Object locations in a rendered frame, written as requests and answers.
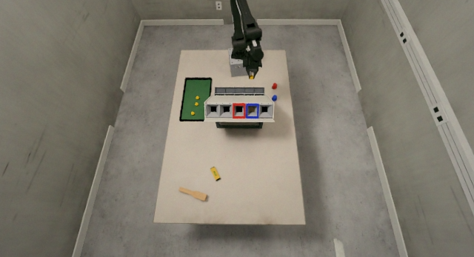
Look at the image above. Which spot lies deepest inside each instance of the green tray with black rim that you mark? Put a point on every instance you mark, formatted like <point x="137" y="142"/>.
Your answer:
<point x="193" y="87"/>

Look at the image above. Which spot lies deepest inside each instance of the yellow pocket level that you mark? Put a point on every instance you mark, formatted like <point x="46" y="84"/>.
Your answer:
<point x="215" y="174"/>

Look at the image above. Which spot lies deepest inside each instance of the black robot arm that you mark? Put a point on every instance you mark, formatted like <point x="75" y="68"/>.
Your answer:
<point x="241" y="11"/>

